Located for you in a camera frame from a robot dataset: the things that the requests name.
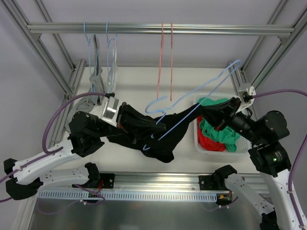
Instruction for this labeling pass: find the pink wire hanger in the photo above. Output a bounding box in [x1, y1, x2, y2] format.
[170, 23, 173, 101]

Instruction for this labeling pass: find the white slotted cable duct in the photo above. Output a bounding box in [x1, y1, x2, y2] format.
[38, 189, 218, 203]

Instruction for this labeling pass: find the black right arm base bracket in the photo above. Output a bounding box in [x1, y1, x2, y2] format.
[198, 165, 237, 191]

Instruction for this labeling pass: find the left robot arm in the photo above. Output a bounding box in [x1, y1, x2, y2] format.
[4, 102, 166, 200]

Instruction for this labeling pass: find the black tank top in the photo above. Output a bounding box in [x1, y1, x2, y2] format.
[107, 103, 203, 163]

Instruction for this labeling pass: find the aluminium frame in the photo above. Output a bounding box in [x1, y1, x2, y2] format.
[0, 0, 85, 138]
[227, 0, 307, 108]

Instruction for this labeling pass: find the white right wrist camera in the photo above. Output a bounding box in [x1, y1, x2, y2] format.
[238, 83, 256, 112]

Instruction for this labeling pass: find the aluminium frame right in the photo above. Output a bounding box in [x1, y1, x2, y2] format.
[227, 0, 307, 108]

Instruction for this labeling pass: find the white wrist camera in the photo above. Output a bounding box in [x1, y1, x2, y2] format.
[90, 97, 119, 127]
[238, 83, 256, 112]

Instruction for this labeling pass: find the aluminium hanging rail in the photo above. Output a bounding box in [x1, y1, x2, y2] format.
[27, 22, 295, 37]

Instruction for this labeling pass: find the red tank top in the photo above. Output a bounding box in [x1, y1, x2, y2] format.
[197, 116, 226, 152]

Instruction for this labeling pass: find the black left arm base bracket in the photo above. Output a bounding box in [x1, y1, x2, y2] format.
[78, 162, 115, 189]

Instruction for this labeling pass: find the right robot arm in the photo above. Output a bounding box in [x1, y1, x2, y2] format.
[202, 97, 307, 230]

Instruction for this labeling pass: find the grey tank top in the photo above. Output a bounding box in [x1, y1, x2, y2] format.
[65, 35, 105, 133]

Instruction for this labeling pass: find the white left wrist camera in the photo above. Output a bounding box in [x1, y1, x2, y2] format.
[90, 97, 119, 127]

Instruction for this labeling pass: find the white tank top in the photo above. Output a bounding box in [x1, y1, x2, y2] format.
[105, 35, 119, 94]

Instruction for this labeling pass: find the white perforated plastic basket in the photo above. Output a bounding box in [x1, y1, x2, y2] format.
[193, 93, 252, 157]

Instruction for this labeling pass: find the aluminium frame left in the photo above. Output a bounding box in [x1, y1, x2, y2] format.
[0, 0, 85, 138]

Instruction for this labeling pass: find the blue wire hanger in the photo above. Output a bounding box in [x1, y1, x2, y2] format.
[105, 22, 118, 94]
[83, 22, 99, 92]
[142, 59, 242, 151]

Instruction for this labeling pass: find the green shirt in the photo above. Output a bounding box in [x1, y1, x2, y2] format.
[197, 97, 240, 153]

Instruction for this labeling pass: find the aluminium front table rail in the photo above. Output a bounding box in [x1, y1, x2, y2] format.
[40, 172, 267, 192]

